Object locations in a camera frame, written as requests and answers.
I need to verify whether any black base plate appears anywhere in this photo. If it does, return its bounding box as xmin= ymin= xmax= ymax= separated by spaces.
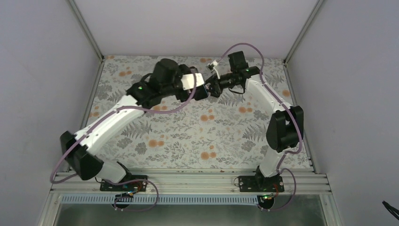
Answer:
xmin=238 ymin=174 xmax=285 ymax=193
xmin=99 ymin=179 xmax=147 ymax=193

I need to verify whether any black object at edge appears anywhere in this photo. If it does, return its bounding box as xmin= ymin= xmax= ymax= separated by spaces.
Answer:
xmin=382 ymin=201 xmax=399 ymax=220

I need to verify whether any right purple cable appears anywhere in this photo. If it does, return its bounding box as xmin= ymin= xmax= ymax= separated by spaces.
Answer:
xmin=215 ymin=42 xmax=303 ymax=212

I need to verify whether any black smartphone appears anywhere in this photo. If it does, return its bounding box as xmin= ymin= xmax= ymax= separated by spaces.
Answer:
xmin=193 ymin=84 xmax=209 ymax=101

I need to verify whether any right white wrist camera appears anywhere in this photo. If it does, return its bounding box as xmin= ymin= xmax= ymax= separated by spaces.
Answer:
xmin=207 ymin=60 xmax=221 ymax=80

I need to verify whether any aluminium rail frame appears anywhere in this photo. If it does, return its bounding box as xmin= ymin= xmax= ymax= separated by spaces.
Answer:
xmin=49 ymin=168 xmax=332 ymax=195

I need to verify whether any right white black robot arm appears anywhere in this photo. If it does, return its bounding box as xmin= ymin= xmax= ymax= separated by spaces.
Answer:
xmin=207 ymin=51 xmax=304 ymax=192

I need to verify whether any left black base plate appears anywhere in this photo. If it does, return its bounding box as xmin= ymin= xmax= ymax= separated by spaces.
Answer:
xmin=99 ymin=179 xmax=147 ymax=193

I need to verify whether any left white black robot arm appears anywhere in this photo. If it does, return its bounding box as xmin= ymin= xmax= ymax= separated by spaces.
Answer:
xmin=60 ymin=58 xmax=204 ymax=191

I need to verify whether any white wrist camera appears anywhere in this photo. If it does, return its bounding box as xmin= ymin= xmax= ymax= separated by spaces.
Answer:
xmin=181 ymin=73 xmax=205 ymax=90
xmin=207 ymin=60 xmax=221 ymax=80

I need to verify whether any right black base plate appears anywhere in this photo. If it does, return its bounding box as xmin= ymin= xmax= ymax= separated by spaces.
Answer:
xmin=238 ymin=174 xmax=285 ymax=193

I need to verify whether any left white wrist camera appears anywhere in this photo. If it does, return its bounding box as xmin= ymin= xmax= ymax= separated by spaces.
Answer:
xmin=181 ymin=73 xmax=205 ymax=90

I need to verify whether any floral patterned table mat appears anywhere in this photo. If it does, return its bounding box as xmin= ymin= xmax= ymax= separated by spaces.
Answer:
xmin=88 ymin=55 xmax=292 ymax=169

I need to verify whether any slotted cable duct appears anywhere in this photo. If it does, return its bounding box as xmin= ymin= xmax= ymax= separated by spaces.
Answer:
xmin=60 ymin=194 xmax=258 ymax=205

